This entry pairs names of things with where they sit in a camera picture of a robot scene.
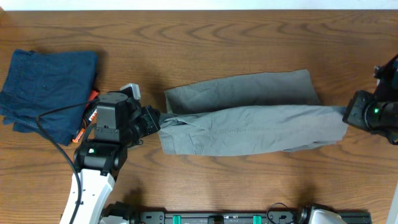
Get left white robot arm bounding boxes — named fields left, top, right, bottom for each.
left=60, top=93, right=160, bottom=223

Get orange black folded item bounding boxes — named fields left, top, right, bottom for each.
left=71, top=88, right=100, bottom=143

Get folded navy blue garment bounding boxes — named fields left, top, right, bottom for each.
left=1, top=50, right=98, bottom=146

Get black cable loop at base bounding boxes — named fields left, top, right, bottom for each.
left=266, top=202, right=296, bottom=224

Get grey shorts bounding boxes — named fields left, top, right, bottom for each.
left=159, top=70, right=348, bottom=156

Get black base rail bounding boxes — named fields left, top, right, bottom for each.
left=99, top=202, right=373, bottom=224

